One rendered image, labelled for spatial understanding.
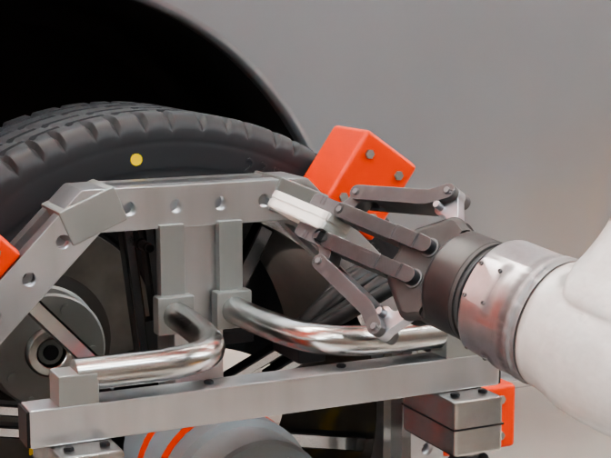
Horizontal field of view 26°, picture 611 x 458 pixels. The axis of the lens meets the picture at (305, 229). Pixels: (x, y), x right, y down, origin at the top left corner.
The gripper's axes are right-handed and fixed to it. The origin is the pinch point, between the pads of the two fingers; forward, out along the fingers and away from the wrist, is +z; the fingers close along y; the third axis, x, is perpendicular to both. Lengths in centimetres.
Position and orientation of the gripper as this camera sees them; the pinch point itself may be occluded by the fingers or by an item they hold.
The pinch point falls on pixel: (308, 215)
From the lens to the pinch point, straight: 107.3
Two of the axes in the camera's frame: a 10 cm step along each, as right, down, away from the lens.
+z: -6.4, -2.9, 7.1
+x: 6.0, 3.9, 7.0
